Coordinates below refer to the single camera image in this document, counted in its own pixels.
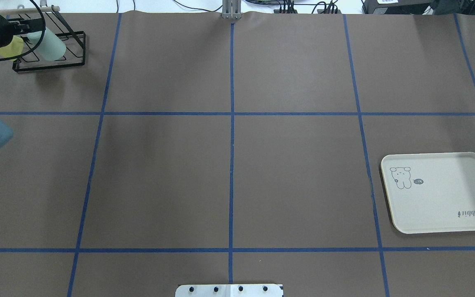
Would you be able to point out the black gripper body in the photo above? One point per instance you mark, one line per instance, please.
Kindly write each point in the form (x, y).
(3, 29)

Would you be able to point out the pale green plastic cup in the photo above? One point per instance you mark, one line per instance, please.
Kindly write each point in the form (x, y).
(51, 48)

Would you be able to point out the yellow plastic cup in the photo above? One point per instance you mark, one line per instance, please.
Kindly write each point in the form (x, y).
(15, 48)

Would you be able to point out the white rabbit serving tray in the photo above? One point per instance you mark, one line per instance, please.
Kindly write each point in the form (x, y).
(430, 192)

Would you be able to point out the small black computer box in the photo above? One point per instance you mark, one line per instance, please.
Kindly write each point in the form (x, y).
(394, 7)

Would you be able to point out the wooden rack handle dowel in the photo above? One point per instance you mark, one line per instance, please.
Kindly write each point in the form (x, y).
(42, 9)

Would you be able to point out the black wire cup rack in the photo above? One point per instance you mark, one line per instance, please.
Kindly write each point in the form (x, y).
(75, 42)

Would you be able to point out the aluminium frame post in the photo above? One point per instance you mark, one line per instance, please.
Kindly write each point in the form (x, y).
(231, 9)

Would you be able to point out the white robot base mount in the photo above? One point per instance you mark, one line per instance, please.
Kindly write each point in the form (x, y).
(230, 290)

